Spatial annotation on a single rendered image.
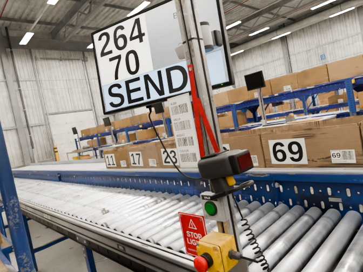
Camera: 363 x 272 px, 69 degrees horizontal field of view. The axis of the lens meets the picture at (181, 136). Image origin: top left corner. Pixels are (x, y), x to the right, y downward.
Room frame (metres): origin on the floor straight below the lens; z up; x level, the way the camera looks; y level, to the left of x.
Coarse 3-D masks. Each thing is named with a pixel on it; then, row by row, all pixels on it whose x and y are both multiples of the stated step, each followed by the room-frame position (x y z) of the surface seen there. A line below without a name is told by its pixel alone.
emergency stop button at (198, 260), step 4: (196, 256) 0.61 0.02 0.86; (200, 256) 0.60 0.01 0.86; (196, 260) 0.60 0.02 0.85; (200, 260) 0.59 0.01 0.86; (204, 260) 0.59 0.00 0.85; (196, 264) 0.60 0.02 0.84; (200, 264) 0.59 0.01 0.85; (204, 264) 0.58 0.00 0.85; (196, 268) 0.60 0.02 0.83; (200, 268) 0.59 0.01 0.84; (204, 268) 0.58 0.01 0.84
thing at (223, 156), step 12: (204, 156) 0.62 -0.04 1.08; (216, 156) 0.58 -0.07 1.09; (228, 156) 0.55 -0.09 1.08; (240, 156) 0.55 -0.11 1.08; (204, 168) 0.60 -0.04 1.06; (216, 168) 0.57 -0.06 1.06; (228, 168) 0.55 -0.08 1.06; (240, 168) 0.54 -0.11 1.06; (216, 180) 0.60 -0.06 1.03; (228, 180) 0.58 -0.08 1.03; (216, 192) 0.60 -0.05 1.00
